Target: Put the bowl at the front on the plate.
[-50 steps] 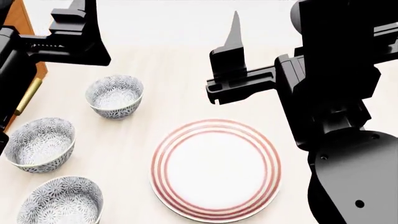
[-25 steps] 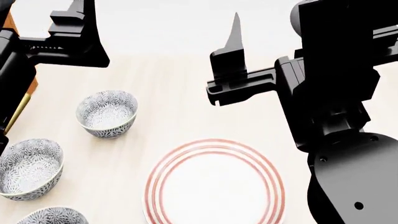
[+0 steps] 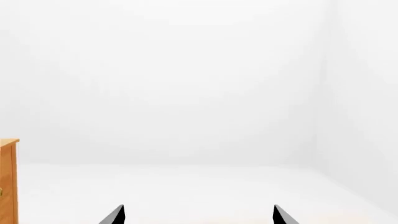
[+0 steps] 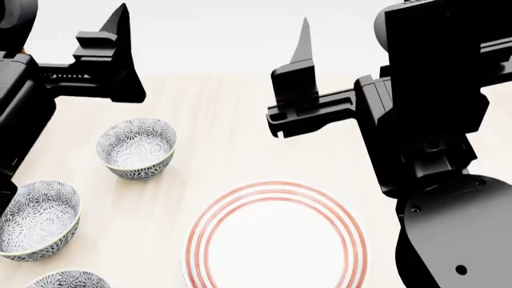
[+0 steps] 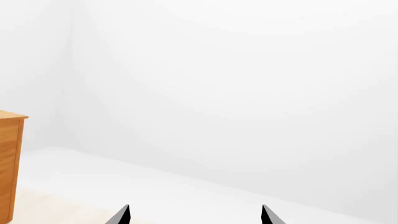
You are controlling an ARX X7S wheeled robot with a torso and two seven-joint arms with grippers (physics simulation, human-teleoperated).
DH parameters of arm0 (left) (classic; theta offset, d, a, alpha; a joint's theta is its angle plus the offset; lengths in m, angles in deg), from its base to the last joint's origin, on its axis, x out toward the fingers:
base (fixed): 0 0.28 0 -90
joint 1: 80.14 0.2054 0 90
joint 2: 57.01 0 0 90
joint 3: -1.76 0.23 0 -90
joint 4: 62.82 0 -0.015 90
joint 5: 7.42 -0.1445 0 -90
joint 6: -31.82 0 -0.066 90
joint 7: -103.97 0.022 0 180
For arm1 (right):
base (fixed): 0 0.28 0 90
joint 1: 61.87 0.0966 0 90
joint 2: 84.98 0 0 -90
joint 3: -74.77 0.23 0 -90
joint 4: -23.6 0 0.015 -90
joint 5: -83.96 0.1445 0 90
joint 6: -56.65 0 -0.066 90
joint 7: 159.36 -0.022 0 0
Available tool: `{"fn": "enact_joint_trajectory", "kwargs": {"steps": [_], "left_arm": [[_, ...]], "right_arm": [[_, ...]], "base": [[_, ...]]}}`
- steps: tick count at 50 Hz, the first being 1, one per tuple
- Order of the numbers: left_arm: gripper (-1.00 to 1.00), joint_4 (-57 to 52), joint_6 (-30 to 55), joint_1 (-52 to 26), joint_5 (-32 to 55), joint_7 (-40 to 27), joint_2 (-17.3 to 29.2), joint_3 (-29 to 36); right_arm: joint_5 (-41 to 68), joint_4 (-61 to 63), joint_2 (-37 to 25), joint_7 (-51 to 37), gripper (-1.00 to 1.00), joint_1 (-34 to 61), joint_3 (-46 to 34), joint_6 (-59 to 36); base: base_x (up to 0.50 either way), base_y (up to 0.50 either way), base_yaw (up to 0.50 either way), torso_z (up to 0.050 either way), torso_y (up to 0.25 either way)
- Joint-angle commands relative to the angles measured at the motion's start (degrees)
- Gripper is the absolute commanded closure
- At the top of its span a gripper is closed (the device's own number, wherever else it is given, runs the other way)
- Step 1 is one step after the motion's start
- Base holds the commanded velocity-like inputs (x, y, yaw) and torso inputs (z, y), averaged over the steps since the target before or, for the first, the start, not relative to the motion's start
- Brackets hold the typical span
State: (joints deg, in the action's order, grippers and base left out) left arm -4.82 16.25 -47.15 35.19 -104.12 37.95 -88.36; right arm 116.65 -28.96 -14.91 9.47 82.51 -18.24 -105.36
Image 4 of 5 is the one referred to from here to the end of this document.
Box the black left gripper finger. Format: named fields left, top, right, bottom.
left=72, top=2, right=147, bottom=104

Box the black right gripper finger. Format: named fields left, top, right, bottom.
left=270, top=17, right=321, bottom=106

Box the black floral patterned bowl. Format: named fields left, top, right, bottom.
left=95, top=117, right=178, bottom=182
left=0, top=179, right=82, bottom=262
left=22, top=269, right=112, bottom=288

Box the white plate with red rings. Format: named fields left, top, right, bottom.
left=181, top=178, right=372, bottom=288

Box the black left gripper camera box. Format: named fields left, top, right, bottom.
left=0, top=0, right=39, bottom=60

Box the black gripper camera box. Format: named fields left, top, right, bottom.
left=373, top=0, right=512, bottom=67
left=0, top=0, right=39, bottom=60

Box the black right gripper camera box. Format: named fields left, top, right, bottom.
left=373, top=0, right=512, bottom=67

